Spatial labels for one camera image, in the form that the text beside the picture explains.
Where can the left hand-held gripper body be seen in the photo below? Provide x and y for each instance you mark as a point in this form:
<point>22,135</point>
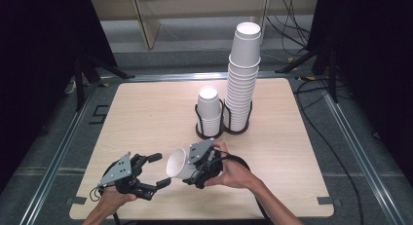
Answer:
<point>118,173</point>

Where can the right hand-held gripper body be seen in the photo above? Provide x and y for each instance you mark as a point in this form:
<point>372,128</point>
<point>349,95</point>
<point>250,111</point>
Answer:
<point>201,150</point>

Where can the white paper cup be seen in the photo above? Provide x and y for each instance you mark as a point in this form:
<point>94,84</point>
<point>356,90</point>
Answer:
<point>178,165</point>

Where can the tall stack of cups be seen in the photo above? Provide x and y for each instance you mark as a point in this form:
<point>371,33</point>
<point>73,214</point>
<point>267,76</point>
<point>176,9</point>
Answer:
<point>243,72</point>

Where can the person's left hand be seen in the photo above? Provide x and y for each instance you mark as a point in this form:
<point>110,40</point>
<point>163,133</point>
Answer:
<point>112,199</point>

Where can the person's right hand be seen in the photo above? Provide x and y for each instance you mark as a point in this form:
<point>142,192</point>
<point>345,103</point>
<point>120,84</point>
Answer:
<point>235,174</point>

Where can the short stack of cups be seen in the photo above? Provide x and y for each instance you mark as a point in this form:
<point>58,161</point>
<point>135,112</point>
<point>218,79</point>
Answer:
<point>209,111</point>

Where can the black metal stand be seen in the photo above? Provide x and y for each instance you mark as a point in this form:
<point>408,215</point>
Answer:
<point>79,85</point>
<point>331,75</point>

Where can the black curtain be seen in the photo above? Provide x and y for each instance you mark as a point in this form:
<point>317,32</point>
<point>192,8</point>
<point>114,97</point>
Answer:
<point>39,72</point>
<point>373,56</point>

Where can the light wooden furniture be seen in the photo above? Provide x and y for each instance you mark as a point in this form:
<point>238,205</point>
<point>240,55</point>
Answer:
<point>149,27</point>

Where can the metal floor rail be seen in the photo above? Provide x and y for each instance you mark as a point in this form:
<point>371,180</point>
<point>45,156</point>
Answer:
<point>360,160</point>
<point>181,76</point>
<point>61,153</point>

